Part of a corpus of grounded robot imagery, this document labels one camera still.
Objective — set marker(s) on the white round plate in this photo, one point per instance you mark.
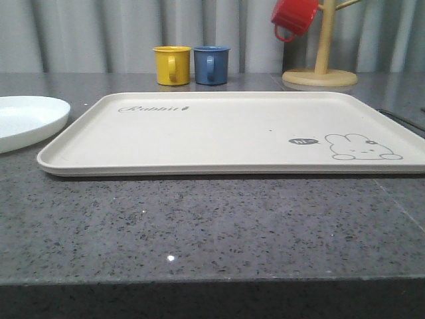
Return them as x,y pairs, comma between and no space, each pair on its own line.
26,120

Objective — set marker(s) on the silver metal fork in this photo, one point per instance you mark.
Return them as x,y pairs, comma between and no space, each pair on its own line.
409,124

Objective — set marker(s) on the beige rabbit serving tray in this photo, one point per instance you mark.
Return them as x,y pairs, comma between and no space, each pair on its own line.
182,133

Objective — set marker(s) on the blue enamel mug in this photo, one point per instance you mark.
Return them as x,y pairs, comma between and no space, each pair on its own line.
211,65

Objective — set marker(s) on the yellow enamel mug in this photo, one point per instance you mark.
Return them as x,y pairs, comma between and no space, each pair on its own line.
172,65

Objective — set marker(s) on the wooden mug tree stand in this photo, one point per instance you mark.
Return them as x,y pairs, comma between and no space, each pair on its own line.
321,75

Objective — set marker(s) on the red enamel mug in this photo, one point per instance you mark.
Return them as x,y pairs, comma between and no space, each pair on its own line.
295,16

